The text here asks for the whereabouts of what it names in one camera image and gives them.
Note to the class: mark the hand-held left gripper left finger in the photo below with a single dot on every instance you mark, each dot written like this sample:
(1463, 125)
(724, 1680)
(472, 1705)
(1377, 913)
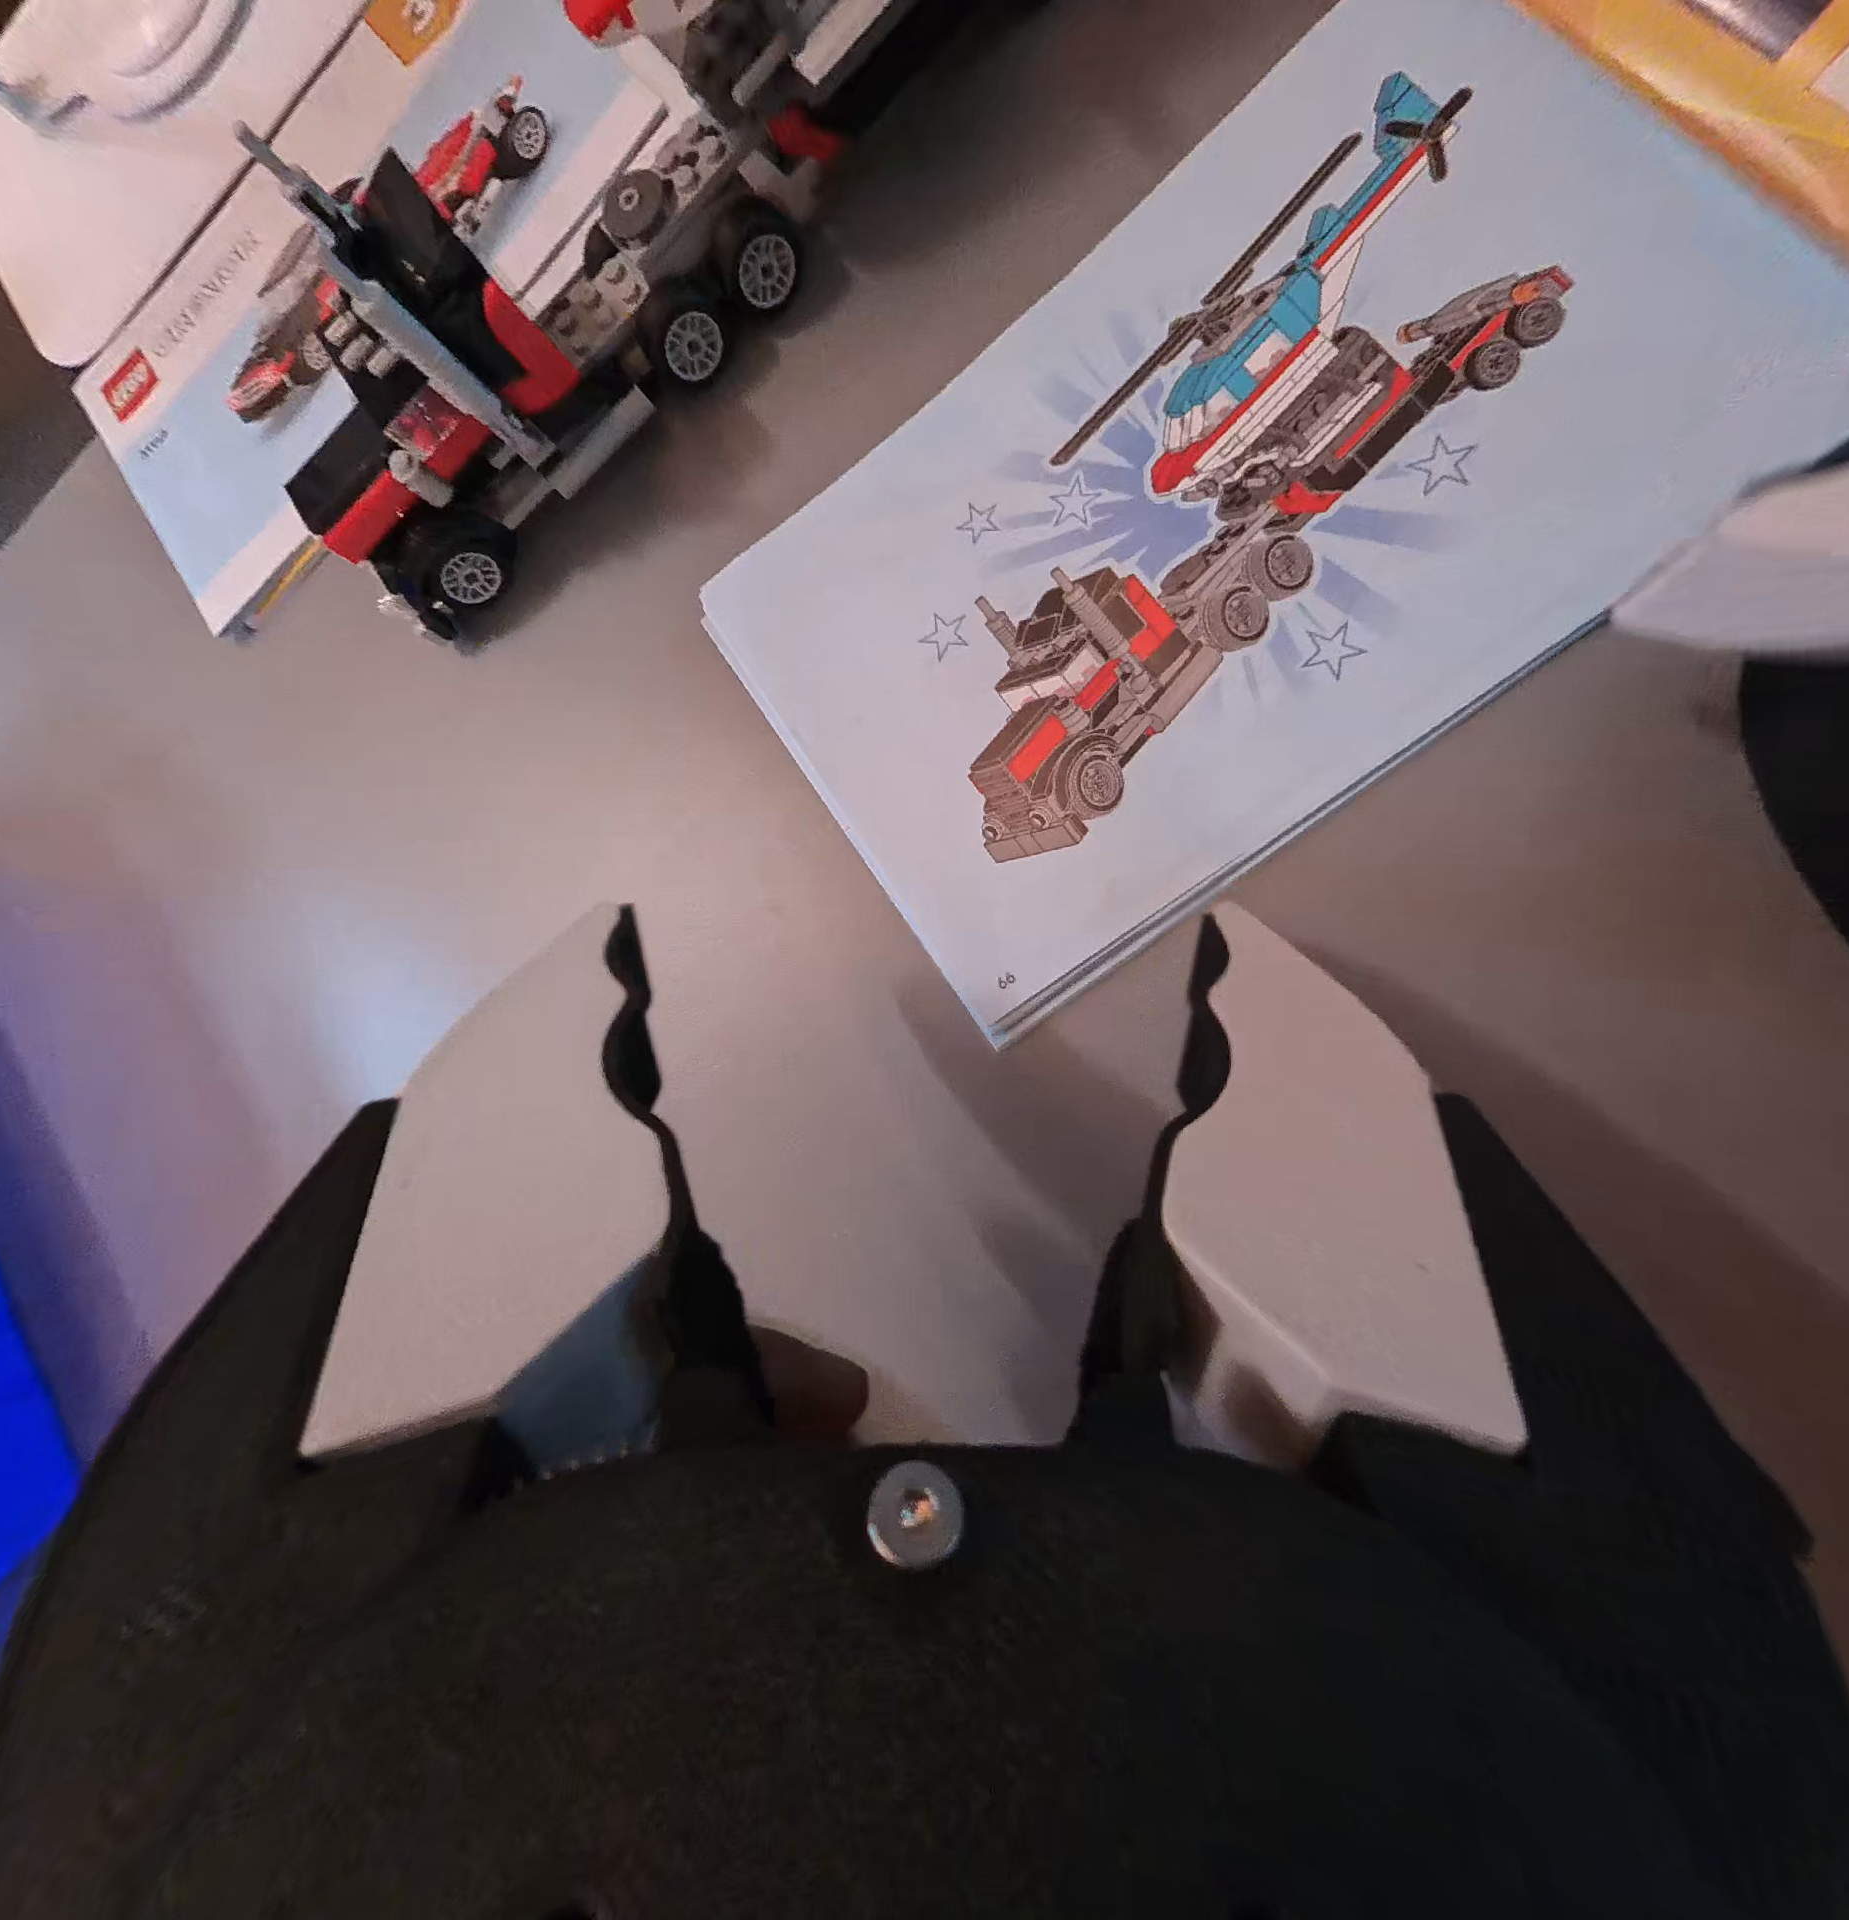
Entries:
(505, 1185)

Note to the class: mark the lego set cardboard box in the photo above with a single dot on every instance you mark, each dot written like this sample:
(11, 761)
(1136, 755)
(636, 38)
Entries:
(1688, 61)

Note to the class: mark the black quilted cushion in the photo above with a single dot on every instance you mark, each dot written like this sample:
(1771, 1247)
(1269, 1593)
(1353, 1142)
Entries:
(1824, 812)

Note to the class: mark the teal white lego helicopter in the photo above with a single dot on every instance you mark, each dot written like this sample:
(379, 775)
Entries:
(602, 16)

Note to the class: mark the white desk lamp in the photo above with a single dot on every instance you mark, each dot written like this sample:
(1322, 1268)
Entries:
(99, 226)

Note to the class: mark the black red lego truck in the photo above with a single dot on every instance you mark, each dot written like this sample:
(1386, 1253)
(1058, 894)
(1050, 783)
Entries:
(459, 376)

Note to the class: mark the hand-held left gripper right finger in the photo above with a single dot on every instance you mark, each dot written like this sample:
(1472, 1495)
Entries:
(1315, 1200)

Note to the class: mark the person's left hand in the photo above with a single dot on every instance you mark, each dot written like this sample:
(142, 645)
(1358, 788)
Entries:
(812, 1382)

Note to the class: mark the car cover instruction booklet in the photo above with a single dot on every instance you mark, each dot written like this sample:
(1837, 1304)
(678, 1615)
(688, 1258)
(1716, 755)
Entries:
(190, 481)

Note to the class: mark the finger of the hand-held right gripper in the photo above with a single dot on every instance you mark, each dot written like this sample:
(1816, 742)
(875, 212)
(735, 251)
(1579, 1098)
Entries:
(1795, 570)

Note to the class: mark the light blue instruction booklet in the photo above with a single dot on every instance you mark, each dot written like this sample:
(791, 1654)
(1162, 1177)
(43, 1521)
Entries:
(939, 674)

